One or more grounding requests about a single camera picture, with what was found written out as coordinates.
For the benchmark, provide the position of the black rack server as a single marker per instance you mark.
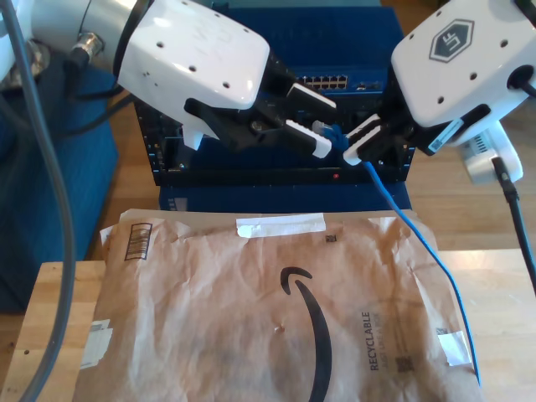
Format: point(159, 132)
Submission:
point(167, 125)

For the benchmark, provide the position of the long white tape strip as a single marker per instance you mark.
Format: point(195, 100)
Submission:
point(285, 225)

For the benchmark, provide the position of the brown paper mailer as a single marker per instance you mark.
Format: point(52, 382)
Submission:
point(209, 301)

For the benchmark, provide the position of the blue sofa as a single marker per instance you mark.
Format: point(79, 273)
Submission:
point(50, 209)

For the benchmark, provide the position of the short white tape strip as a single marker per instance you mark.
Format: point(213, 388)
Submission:
point(454, 347)

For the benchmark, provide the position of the white shipping label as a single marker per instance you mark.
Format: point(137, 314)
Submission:
point(97, 345)

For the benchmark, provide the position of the blue network switch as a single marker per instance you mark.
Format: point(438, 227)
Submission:
point(335, 46)

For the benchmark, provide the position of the black rack frame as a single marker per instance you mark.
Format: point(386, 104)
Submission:
point(146, 142)

